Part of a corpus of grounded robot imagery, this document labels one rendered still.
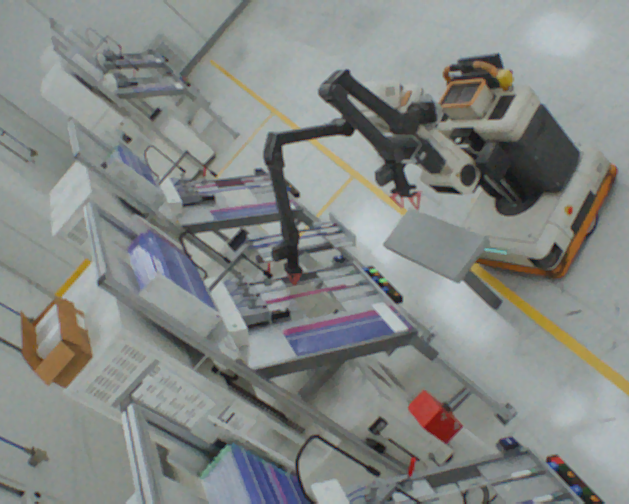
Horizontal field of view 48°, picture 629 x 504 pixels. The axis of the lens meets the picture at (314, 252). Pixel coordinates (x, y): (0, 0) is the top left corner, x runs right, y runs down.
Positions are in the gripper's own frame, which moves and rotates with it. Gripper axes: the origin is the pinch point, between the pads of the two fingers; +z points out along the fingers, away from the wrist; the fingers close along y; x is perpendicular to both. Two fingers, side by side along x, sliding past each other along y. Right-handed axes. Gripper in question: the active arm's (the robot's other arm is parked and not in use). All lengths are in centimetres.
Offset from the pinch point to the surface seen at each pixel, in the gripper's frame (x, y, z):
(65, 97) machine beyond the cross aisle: -85, -440, -6
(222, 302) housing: -37.6, 16.6, -7.0
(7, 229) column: -145, -274, 55
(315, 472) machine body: -13, 60, 60
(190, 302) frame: -55, 50, -28
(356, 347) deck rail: 6, 60, 1
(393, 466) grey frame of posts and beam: 22, 64, 65
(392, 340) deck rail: 22, 60, 2
